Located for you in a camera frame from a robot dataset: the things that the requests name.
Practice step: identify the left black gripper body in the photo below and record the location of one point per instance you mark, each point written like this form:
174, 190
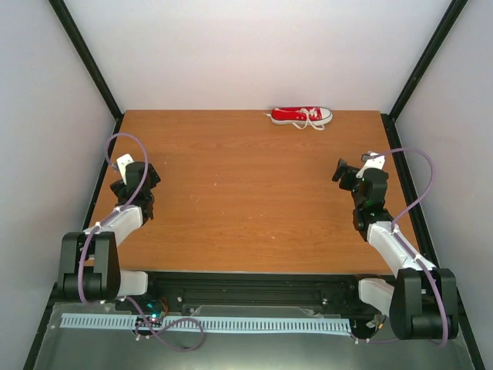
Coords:
154, 179

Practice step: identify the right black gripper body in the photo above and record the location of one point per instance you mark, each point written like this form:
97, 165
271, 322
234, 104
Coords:
346, 184

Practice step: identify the white shoelace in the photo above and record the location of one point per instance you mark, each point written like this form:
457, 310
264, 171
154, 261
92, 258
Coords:
308, 119

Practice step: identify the red canvas sneaker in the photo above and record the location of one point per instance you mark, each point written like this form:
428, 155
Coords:
298, 115

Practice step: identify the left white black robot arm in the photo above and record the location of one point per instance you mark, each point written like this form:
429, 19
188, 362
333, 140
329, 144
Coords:
89, 263

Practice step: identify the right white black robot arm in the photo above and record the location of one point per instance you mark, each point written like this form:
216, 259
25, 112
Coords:
423, 301

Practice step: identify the small circuit board with led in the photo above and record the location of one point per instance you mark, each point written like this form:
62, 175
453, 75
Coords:
158, 309

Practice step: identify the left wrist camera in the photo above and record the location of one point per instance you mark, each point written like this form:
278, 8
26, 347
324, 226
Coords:
122, 162

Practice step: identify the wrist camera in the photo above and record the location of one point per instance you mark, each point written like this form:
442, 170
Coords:
122, 162
371, 160

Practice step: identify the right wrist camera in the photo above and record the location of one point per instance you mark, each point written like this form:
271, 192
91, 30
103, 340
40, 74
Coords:
371, 160

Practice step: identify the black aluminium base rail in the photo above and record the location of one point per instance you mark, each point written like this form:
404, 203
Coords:
328, 294

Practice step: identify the light blue slotted cable duct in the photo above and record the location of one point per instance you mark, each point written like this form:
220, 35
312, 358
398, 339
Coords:
213, 325

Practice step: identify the left black frame post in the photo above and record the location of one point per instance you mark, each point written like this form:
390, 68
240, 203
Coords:
71, 29

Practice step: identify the black frame post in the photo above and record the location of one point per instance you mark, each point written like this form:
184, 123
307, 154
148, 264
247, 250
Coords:
434, 44
71, 29

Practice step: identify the right black frame post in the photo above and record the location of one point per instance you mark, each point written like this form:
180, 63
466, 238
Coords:
434, 44

